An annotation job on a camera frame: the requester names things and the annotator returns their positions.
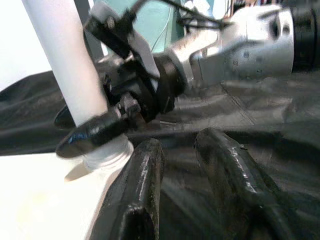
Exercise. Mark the black plastic cover sheet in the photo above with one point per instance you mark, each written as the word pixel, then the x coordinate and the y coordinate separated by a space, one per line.
pixel 225 112

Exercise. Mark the white plastic children table top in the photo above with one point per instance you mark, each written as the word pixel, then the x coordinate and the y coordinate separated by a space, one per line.
pixel 37 200

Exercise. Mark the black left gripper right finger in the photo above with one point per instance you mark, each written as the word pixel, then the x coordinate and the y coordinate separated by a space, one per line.
pixel 237 190

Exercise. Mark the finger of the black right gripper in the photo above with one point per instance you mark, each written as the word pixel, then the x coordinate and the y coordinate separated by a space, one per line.
pixel 92 136
pixel 63 120

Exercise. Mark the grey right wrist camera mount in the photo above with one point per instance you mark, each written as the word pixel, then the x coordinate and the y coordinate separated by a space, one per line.
pixel 141 45

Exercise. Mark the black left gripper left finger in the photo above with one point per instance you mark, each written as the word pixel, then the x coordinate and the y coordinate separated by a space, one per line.
pixel 140 195

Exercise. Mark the white tapered table leg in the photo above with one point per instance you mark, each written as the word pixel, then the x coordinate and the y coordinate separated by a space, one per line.
pixel 62 50

